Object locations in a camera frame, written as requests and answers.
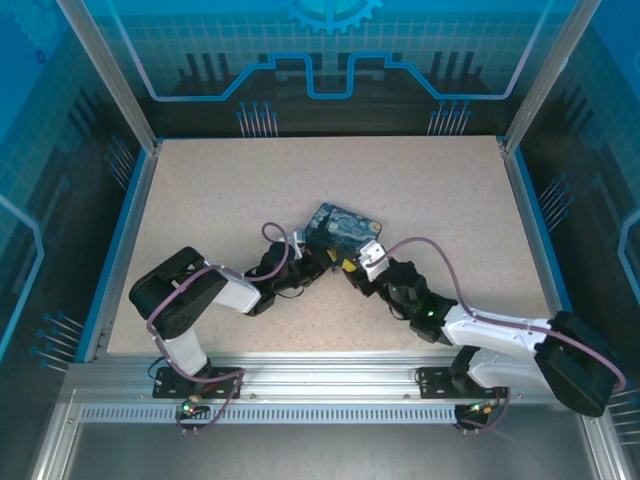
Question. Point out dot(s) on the aluminium side rail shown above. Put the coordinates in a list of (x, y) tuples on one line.
[(122, 250), (535, 225)]

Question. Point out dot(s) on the small circuit board green light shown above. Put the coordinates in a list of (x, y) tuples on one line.
[(482, 407), (192, 406)]

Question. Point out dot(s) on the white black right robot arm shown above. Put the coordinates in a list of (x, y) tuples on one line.
[(490, 325)]

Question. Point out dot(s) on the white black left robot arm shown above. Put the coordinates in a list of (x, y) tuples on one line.
[(235, 292)]

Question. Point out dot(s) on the aluminium frame post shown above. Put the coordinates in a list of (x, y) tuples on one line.
[(55, 440), (605, 450), (115, 75), (545, 75)]

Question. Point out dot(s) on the aluminium front rail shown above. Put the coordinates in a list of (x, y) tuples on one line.
[(325, 375)]

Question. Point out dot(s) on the starry night print box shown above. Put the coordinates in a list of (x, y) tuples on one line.
[(345, 225)]

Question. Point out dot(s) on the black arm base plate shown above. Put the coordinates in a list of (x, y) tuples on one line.
[(435, 385), (170, 387)]

